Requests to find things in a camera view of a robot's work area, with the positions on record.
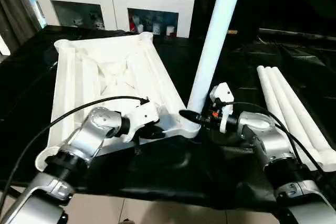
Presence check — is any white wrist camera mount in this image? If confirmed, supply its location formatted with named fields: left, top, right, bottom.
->
left=121, top=102, right=161, bottom=143
left=209, top=82, right=235, bottom=134

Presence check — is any red packet in cabinet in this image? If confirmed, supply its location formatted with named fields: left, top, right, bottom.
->
left=129, top=16, right=139, bottom=33

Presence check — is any pale blue translucent container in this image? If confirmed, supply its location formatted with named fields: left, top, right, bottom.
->
left=25, top=0, right=47, bottom=29

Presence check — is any black metal rail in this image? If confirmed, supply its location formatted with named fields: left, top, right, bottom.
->
left=258, top=27, right=336, bottom=41

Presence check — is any black mat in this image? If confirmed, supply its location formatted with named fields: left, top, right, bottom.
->
left=0, top=24, right=336, bottom=210

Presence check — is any white plastic table top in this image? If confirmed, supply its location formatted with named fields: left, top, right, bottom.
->
left=35, top=31, right=203, bottom=173

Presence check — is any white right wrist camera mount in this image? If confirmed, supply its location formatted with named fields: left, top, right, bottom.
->
left=209, top=82, right=235, bottom=134

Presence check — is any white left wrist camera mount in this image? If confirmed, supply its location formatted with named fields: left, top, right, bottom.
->
left=121, top=102, right=161, bottom=143

